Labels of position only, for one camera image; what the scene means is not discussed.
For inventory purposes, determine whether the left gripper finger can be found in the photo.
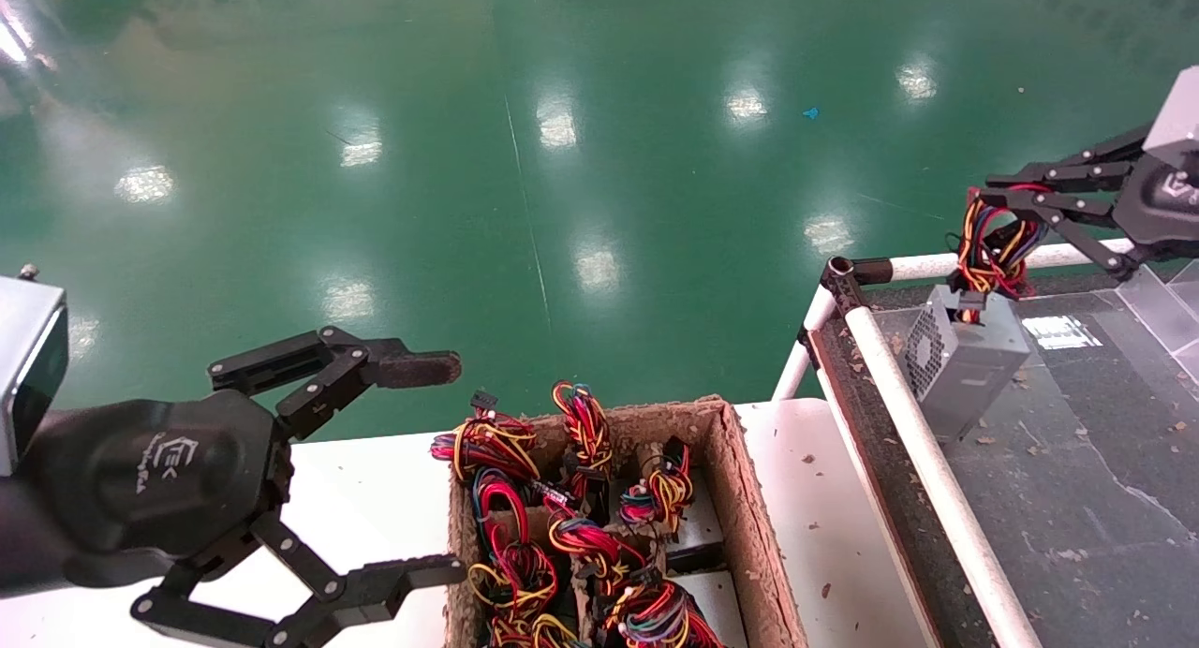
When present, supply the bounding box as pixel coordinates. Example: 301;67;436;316
129;511;467;648
206;326;464;441

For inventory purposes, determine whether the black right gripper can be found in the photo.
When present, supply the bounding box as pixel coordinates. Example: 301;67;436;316
970;124;1199;283

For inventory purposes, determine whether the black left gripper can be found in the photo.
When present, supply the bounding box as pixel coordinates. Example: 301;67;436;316
19;389;293;590

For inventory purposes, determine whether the silver power supply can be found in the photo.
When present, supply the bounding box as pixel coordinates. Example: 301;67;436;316
903;184;1053;445

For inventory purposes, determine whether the white printed label sticker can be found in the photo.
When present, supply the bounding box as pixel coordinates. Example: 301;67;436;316
1021;315;1103;351

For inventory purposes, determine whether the clear acrylic divider tray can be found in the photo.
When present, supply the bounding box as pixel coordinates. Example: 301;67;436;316
871;259;1199;648

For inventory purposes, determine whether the brown fibre cardboard box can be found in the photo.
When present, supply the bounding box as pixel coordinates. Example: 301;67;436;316
448;395;809;648

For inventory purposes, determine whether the power supply with coloured wires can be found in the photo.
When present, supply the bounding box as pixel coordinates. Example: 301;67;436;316
618;437;696;538
473;468;554;560
548;509;649;583
551;381;614;501
431;390;541;485
468;540;577;648
602;573;730;648

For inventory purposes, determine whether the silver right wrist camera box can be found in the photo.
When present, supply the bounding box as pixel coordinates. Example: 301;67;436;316
1143;65;1199;173

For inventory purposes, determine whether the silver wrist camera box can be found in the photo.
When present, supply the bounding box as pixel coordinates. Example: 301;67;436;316
0;264;69;477
1143;65;1199;173

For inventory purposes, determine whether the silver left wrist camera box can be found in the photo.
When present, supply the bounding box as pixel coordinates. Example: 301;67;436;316
0;264;69;477

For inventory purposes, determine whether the white pipe rack frame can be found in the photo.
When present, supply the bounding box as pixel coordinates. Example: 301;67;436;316
772;231;1199;648

